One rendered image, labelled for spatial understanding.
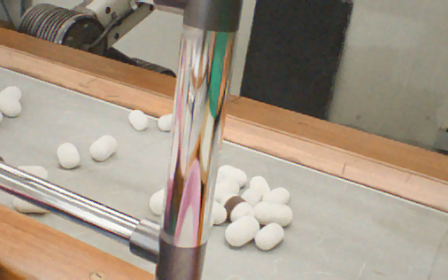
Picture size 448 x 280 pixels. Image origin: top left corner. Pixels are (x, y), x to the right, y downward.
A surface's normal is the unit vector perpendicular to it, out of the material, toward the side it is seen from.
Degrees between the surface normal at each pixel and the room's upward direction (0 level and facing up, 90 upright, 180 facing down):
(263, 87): 86
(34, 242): 0
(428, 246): 0
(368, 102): 90
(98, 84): 45
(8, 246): 0
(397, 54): 90
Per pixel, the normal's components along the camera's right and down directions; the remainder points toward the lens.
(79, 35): 0.82, 0.31
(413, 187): -0.22, -0.46
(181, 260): -0.01, 0.37
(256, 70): -0.39, 0.23
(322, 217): 0.14, -0.92
